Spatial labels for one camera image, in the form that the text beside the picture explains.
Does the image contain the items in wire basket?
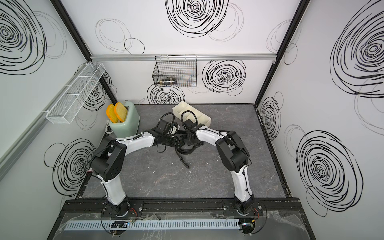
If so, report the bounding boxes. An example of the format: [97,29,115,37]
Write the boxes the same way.
[158,78,178,86]

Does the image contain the white wire wall shelf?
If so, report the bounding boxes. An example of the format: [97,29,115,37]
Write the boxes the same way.
[46,63,106,124]

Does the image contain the left toast slice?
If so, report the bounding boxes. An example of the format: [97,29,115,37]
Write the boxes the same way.
[106,105,119,124]

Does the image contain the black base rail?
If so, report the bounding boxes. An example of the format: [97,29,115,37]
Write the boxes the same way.
[60,198,303,218]

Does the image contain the cream compartment storage tray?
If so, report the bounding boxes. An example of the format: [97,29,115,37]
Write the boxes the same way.
[172,101,212,127]

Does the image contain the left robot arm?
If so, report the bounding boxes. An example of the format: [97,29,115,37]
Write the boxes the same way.
[90,120,183,206]

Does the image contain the toast slice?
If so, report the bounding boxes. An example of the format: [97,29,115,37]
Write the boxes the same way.
[114,102,128,122]
[106,105,119,124]

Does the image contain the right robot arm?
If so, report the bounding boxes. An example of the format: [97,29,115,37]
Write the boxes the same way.
[182,120,254,212]

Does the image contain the grey slotted cable duct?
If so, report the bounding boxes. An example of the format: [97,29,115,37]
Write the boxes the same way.
[64,219,241,232]

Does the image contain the right toast slice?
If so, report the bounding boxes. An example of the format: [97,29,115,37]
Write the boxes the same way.
[114,102,128,122]

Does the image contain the mint green toaster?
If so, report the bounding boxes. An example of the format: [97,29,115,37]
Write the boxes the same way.
[109,101,140,138]

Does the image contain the black wire wall basket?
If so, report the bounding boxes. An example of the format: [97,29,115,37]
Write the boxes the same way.
[152,55,198,87]

